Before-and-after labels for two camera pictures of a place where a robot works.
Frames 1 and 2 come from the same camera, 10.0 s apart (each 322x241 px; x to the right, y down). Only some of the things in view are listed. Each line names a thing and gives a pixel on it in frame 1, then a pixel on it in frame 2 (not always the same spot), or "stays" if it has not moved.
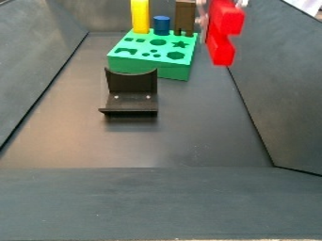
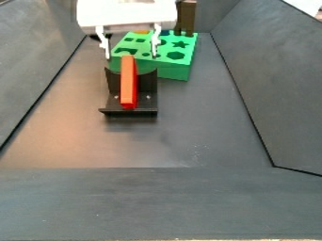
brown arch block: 184,17 stays
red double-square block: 224,24 -> 128,82
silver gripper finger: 202,20 -> 98,13
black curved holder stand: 131,93 stays
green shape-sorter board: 148,51 stays
